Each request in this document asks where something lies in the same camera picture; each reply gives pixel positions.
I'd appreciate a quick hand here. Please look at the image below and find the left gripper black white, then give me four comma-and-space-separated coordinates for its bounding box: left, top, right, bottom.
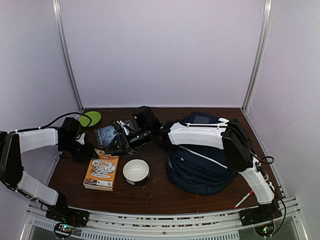
58, 138, 99, 164

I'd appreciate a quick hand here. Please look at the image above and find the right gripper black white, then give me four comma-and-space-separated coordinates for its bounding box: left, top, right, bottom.
105, 126, 152, 156

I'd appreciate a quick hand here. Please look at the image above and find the dark blue cover book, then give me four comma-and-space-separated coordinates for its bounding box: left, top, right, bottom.
94, 120, 136, 149

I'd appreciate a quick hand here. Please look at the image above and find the orange cartoon paperback book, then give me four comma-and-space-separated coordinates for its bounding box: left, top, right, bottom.
83, 149, 120, 191

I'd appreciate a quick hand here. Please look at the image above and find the white black bowl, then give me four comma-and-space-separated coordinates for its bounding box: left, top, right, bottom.
122, 159, 150, 186

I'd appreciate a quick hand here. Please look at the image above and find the navy blue student backpack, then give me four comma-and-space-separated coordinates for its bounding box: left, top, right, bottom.
163, 111, 239, 196

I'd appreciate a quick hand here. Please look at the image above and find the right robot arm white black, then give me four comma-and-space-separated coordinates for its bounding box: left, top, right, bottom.
104, 118, 282, 221

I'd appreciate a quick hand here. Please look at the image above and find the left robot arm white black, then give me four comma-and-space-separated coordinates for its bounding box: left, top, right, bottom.
0, 112, 97, 222

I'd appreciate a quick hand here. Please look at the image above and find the green plate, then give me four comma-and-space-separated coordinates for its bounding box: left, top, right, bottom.
78, 111, 102, 127

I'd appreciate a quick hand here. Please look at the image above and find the red white marker pen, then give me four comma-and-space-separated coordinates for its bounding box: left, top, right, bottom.
233, 190, 254, 209

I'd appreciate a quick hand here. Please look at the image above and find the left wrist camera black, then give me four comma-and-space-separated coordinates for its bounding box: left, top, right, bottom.
61, 117, 81, 137

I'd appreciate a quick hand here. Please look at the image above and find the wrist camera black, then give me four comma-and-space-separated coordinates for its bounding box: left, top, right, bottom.
132, 106, 161, 131
61, 117, 81, 137

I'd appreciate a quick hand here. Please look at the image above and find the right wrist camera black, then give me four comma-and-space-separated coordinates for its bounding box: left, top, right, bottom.
132, 106, 161, 131

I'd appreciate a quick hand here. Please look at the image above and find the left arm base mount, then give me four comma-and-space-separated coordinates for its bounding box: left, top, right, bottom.
40, 199, 90, 240

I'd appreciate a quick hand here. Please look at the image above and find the left aluminium corner post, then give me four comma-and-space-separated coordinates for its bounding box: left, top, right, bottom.
52, 0, 84, 111

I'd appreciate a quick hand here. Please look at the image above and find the aluminium corner post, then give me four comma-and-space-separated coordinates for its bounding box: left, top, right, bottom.
241, 0, 274, 114
52, 0, 84, 111

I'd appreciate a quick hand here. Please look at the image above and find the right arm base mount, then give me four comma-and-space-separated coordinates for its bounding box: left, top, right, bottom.
239, 199, 287, 239

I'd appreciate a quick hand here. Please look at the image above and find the aluminium front rail frame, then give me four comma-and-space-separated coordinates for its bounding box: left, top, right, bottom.
17, 197, 311, 240

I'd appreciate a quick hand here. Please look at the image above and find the right aluminium corner post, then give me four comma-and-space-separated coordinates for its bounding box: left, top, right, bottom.
241, 0, 274, 114

